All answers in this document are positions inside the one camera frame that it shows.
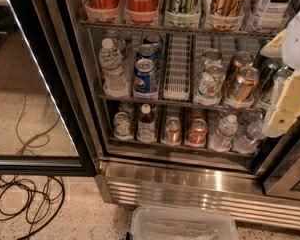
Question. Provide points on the blue pepsi can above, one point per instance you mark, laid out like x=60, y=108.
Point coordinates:
x=145, y=76
x=147, y=51
x=155, y=40

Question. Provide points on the front blue pepsi can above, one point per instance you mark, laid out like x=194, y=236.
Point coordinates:
x=145, y=76

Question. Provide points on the open glass fridge door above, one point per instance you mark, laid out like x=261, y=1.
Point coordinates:
x=42, y=129

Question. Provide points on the stainless steel fridge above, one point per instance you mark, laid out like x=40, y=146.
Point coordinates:
x=262, y=188

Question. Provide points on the white green can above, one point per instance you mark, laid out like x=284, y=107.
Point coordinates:
x=209, y=56
x=211, y=81

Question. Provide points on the rear copper can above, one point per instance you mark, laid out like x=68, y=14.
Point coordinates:
x=238, y=60

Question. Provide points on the bottom red can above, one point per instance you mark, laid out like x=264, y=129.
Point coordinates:
x=197, y=130

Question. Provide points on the front white green can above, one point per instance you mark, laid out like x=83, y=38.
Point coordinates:
x=211, y=81

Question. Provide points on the middle blue pepsi can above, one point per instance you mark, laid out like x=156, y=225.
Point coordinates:
x=147, y=51

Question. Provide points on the rear white green can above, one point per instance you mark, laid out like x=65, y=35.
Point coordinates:
x=209, y=56

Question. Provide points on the front dark green can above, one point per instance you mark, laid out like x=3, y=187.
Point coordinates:
x=274, y=85

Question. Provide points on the clear plastic bin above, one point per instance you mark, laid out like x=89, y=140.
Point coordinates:
x=160, y=223

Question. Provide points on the copper can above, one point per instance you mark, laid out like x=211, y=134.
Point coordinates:
x=245, y=81
x=238, y=60

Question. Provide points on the middle dark green can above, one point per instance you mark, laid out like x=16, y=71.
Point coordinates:
x=268, y=68

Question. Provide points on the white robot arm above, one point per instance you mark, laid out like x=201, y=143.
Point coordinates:
x=291, y=57

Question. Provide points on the bottom left water bottle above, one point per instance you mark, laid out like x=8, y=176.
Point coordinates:
x=220, y=140

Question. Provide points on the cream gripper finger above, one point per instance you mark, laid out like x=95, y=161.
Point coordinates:
x=286, y=105
x=273, y=48

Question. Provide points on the rear blue pepsi can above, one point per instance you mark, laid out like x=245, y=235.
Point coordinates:
x=155, y=40

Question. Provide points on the front clear water bottle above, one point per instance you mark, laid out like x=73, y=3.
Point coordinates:
x=111, y=62

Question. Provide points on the white labelled bottle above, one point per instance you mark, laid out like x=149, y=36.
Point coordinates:
x=272, y=9

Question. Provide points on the bottom gold can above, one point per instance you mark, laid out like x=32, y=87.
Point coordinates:
x=172, y=130

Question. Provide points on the dark green can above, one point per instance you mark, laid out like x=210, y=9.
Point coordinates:
x=274, y=85
x=268, y=68

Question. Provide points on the bottom right water bottle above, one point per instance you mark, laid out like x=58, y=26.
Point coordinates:
x=248, y=138

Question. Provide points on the front copper can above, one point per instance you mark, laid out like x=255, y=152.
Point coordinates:
x=245, y=81

